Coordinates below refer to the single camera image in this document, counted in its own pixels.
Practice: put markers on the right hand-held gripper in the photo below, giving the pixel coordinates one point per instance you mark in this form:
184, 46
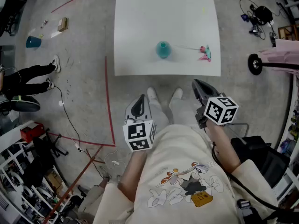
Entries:
217, 112

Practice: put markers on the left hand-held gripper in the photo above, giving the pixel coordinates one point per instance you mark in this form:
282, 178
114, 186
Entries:
136, 132

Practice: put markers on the pink teal spray bottle cap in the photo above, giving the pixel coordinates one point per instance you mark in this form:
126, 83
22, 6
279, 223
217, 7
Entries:
205, 53

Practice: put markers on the teal plastic bottle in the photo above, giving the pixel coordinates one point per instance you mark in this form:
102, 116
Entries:
163, 50

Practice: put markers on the person's left forearm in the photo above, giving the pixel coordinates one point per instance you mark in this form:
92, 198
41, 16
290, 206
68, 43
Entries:
132, 171

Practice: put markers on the person's right forearm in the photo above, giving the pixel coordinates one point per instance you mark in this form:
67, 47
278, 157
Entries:
222, 146

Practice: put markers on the person's light trousers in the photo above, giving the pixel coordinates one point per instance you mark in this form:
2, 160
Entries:
161, 115

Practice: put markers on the person's white shoe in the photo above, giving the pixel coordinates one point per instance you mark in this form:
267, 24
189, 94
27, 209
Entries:
177, 93
151, 92

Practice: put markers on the person's cream printed t-shirt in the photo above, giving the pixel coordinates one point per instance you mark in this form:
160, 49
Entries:
177, 153

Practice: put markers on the black cart wheel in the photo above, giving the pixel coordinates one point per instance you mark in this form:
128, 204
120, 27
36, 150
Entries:
255, 64

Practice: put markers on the black cart bar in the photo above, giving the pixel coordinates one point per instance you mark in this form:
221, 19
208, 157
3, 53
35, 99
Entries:
280, 66

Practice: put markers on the small blue device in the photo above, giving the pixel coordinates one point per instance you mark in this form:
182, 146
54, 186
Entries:
244, 17

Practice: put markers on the small gray device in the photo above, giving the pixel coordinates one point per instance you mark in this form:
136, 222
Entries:
272, 37

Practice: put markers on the brown wooden pole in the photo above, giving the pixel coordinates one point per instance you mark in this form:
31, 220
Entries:
77, 178

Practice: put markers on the black folding stand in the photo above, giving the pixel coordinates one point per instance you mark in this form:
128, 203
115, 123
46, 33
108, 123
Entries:
50, 143

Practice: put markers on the white shelf with toys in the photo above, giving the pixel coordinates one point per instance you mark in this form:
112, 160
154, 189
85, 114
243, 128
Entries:
293, 122

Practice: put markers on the black round bag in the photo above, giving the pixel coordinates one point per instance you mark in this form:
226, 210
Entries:
263, 14

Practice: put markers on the red tool case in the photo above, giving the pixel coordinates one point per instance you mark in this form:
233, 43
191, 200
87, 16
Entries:
32, 132

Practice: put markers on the gray plastic chair seat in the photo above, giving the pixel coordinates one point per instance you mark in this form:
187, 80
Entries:
25, 104

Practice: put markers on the flat brown cardboard box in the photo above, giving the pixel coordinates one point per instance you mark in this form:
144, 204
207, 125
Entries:
63, 24

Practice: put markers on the teal plastic bucket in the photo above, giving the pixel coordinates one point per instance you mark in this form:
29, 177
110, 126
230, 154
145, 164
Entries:
33, 42

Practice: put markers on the white storage shelf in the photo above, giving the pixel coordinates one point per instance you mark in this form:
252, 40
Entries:
11, 135

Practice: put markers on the small white red object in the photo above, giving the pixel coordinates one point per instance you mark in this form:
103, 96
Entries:
44, 23

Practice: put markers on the black equipment case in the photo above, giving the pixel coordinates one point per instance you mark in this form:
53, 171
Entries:
14, 13

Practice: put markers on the wooden frame crate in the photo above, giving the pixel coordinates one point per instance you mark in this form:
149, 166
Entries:
288, 31

